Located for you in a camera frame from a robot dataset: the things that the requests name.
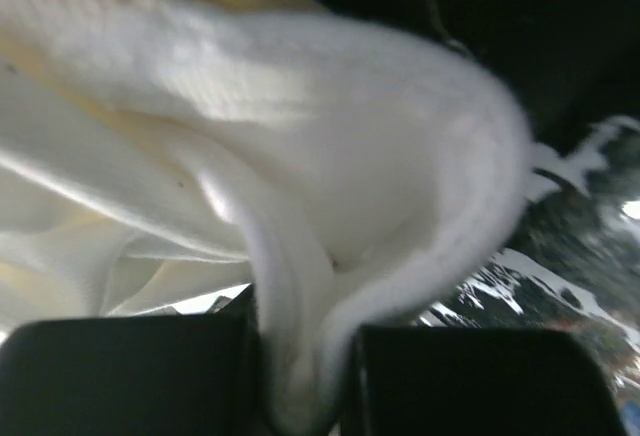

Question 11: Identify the black t-shirt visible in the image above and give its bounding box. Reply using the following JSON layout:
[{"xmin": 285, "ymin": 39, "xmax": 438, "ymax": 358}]
[{"xmin": 322, "ymin": 0, "xmax": 639, "ymax": 148}]

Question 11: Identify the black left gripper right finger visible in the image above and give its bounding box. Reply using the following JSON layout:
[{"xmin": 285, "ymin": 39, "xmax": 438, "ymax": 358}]
[{"xmin": 341, "ymin": 326, "xmax": 625, "ymax": 436}]

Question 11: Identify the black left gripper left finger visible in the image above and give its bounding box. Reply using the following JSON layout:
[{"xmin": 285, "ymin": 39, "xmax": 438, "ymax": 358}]
[{"xmin": 1, "ymin": 288, "xmax": 259, "ymax": 435}]

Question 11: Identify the white t-shirt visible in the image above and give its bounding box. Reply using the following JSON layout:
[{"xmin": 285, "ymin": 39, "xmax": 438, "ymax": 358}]
[{"xmin": 1, "ymin": 0, "xmax": 531, "ymax": 435}]

